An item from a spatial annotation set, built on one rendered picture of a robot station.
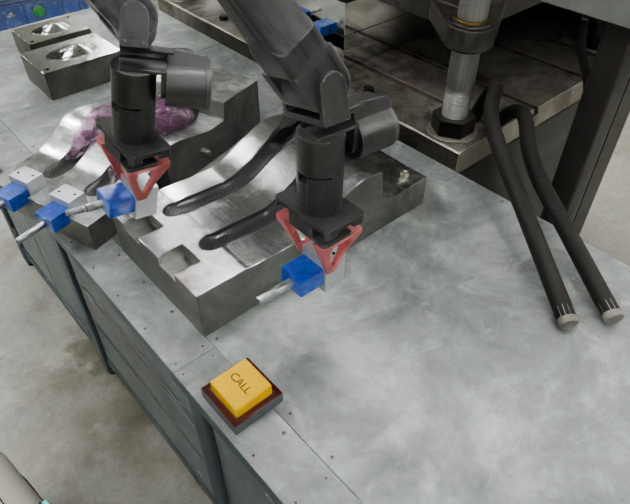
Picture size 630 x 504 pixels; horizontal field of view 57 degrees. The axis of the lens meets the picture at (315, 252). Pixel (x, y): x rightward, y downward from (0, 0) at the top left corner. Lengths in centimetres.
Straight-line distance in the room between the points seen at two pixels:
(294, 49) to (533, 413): 56
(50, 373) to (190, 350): 115
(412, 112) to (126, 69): 83
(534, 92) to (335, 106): 105
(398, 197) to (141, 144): 47
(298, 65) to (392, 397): 46
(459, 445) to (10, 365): 156
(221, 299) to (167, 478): 91
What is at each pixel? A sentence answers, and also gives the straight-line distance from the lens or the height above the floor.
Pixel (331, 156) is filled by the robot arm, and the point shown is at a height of 113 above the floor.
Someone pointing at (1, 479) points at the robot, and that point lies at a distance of 151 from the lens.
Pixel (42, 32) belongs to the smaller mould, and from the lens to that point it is 187.
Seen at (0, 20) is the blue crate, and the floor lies 10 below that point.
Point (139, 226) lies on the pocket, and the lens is 101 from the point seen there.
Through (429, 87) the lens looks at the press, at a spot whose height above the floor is 79.
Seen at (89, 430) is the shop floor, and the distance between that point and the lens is 184.
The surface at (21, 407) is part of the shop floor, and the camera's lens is 196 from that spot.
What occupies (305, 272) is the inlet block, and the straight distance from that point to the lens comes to 77.
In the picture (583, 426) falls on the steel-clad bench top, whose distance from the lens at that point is 88.
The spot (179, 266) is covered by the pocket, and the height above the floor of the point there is 86.
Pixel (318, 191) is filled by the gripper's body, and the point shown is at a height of 108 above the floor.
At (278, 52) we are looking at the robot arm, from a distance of 60.
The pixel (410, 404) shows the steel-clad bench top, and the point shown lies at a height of 80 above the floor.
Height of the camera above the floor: 149
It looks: 43 degrees down
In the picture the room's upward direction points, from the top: straight up
